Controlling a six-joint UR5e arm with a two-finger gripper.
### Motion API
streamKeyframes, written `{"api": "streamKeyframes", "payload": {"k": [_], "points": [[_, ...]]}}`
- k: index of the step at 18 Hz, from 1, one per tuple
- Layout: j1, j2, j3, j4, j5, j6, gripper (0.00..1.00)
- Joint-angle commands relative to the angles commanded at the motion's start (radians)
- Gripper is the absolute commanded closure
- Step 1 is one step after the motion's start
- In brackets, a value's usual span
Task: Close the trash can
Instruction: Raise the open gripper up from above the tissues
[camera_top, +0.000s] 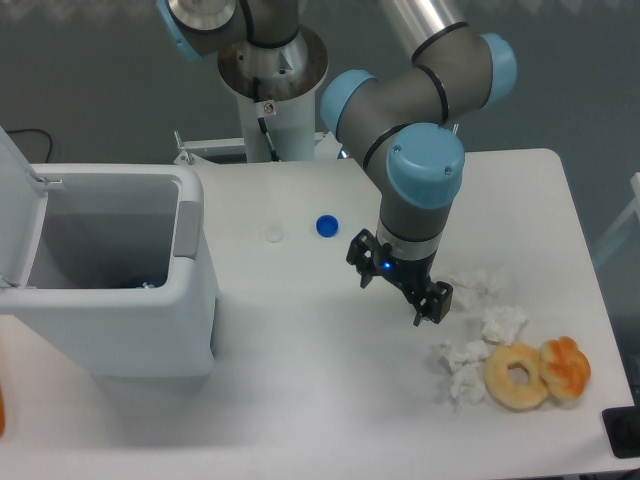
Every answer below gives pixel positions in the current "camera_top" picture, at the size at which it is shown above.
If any upper crumpled white tissue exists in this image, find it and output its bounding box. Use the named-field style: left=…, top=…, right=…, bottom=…
left=445, top=269, right=509, bottom=311

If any white trash can lid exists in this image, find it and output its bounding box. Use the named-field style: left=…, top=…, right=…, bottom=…
left=0, top=130, right=48, bottom=288

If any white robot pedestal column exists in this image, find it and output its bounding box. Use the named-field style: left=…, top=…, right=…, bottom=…
left=218, top=25, right=328, bottom=143

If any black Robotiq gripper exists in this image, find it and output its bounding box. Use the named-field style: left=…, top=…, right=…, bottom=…
left=346, top=229, right=453, bottom=326

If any orange glazed twisted bread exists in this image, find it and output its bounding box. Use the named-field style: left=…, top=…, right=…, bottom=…
left=539, top=336, right=591, bottom=401

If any orange object at left edge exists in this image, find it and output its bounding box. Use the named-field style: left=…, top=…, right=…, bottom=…
left=0, top=386, right=7, bottom=438

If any white metal frame at right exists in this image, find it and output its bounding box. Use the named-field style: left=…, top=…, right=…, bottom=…
left=591, top=172, right=639, bottom=270

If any crumpled white tissue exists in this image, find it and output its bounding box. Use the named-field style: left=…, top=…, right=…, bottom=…
left=481, top=306, right=528, bottom=345
left=445, top=269, right=509, bottom=311
left=437, top=339, right=489, bottom=411

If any white trash can body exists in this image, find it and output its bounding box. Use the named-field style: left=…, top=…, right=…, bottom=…
left=1, top=164, right=218, bottom=377

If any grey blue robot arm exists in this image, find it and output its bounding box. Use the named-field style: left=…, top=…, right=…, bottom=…
left=158, top=1, right=517, bottom=322

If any middle crumpled white tissue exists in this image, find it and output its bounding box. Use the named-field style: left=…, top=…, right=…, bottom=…
left=481, top=306, right=528, bottom=345

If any plain ring donut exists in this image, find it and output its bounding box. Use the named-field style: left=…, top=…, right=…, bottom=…
left=483, top=342, right=549, bottom=411

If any lower crumpled white tissue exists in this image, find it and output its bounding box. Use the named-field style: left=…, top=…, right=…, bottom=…
left=437, top=339, right=489, bottom=411

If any black cable on floor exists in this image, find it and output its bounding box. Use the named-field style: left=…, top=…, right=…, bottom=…
left=5, top=128, right=54, bottom=164

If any black cable on pedestal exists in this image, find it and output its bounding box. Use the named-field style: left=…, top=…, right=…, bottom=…
left=251, top=75, right=281, bottom=162

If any blue bottle cap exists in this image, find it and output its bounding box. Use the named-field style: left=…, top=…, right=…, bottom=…
left=315, top=214, right=339, bottom=238

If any black device at table corner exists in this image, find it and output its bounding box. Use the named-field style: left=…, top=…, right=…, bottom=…
left=602, top=406, right=639, bottom=459

